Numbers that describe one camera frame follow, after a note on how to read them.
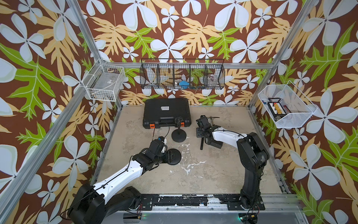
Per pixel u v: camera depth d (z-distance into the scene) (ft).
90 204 1.29
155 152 2.07
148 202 2.43
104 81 2.79
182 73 3.23
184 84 3.06
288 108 2.68
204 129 2.54
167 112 3.53
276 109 2.69
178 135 3.24
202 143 3.15
